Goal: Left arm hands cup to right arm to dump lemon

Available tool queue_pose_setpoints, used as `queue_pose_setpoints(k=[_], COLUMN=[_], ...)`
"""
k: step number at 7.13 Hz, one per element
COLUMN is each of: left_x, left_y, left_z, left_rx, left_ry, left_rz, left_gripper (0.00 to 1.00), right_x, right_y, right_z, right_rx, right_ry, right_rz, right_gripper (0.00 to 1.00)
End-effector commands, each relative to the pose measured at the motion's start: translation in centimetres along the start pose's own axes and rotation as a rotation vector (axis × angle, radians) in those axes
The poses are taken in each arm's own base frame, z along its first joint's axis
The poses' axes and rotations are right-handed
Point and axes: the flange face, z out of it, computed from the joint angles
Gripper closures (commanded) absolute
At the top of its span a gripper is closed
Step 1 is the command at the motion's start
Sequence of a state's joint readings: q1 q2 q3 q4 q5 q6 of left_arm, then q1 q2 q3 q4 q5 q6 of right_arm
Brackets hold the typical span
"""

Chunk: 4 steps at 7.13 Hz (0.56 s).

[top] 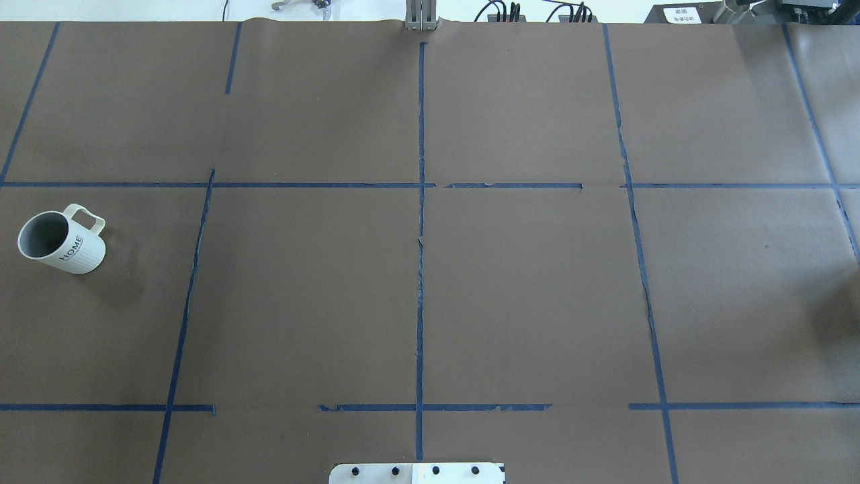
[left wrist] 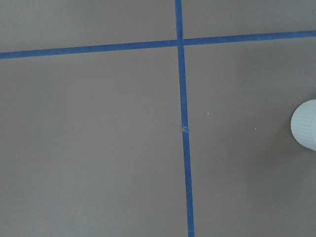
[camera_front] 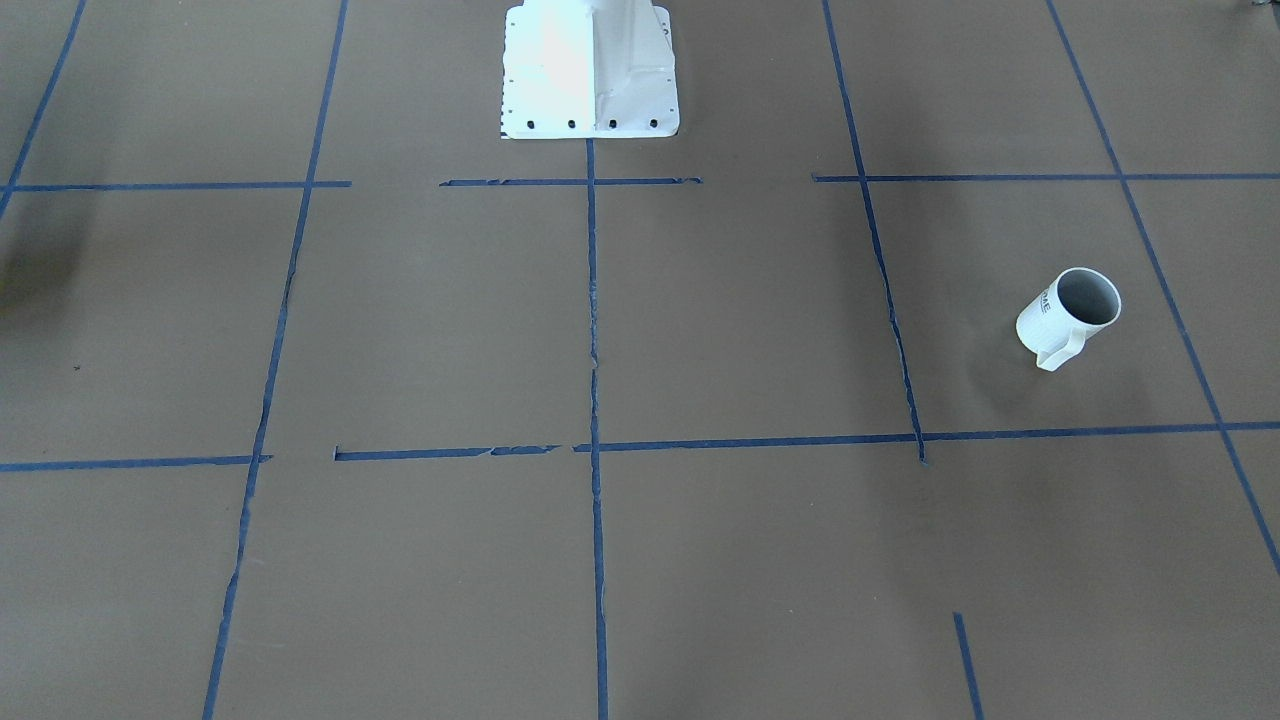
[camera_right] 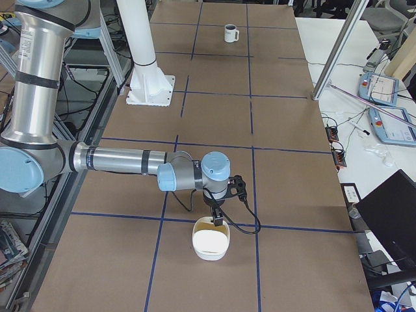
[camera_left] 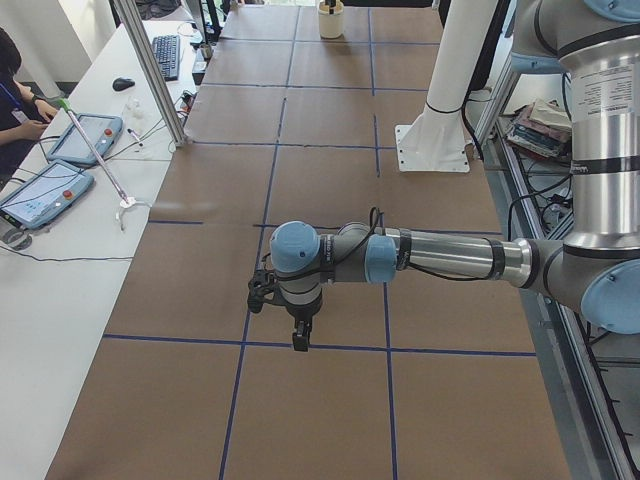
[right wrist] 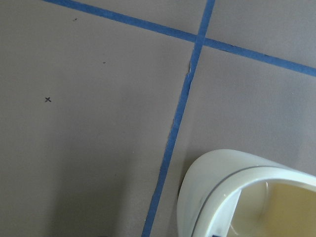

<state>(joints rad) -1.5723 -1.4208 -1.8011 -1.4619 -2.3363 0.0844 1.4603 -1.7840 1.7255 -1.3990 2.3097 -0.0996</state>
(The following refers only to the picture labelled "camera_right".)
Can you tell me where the purple thin rod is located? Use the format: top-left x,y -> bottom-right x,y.
327,83 -> 416,129

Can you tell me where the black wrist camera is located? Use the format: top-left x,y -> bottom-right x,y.
227,175 -> 247,202

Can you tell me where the aluminium frame post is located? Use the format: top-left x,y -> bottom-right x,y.
312,0 -> 369,101

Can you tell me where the teach pendant tablet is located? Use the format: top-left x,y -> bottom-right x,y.
358,72 -> 399,107
369,108 -> 415,147

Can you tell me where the orange circuit board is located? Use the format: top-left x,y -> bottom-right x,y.
331,148 -> 347,170
325,126 -> 339,142

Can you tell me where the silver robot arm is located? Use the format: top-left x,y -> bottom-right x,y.
1,1 -> 230,226

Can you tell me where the lower teach pendant tablet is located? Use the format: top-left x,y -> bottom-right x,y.
369,108 -> 415,147

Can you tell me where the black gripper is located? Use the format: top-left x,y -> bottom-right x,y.
203,190 -> 226,227

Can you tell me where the upper teach pendant tablet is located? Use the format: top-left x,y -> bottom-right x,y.
358,72 -> 399,107

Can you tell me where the black laptop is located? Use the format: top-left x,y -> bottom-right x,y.
357,169 -> 415,270

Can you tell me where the stack of magazines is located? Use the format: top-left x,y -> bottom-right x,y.
1,219 -> 29,290

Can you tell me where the white label card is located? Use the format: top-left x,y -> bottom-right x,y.
341,183 -> 361,205

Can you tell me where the upper orange circuit board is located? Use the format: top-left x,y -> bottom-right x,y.
325,126 -> 339,142

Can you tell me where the lower orange circuit board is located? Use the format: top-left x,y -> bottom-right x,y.
331,148 -> 347,170

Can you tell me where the black camera cable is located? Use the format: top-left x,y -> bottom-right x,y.
169,190 -> 261,235

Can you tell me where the white ceramic mug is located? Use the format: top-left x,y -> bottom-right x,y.
224,24 -> 239,44

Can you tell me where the cream white plastic bin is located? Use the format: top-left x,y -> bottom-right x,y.
192,216 -> 230,261

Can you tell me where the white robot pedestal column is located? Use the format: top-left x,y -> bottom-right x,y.
117,0 -> 176,107

